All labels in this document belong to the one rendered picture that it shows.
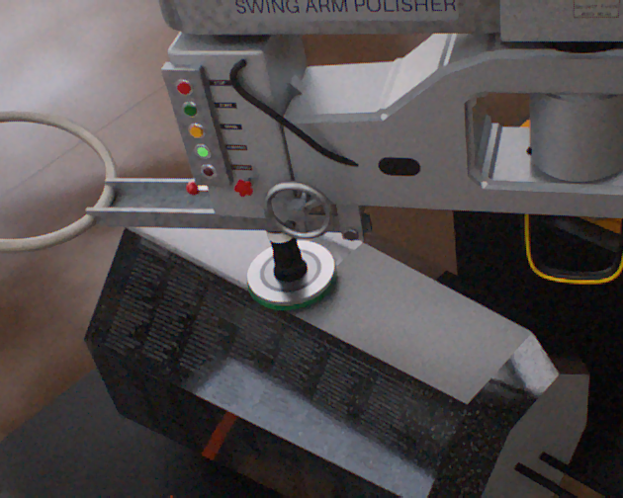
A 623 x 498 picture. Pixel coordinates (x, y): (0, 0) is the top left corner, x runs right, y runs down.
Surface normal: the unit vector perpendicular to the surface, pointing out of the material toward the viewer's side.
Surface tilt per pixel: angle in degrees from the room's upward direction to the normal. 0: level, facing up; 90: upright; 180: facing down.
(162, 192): 90
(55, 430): 0
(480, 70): 90
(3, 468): 0
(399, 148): 90
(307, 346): 45
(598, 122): 90
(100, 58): 0
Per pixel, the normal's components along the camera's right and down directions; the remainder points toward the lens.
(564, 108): -0.52, 0.63
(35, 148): -0.15, -0.73
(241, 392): -0.56, -0.11
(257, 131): -0.25, 0.68
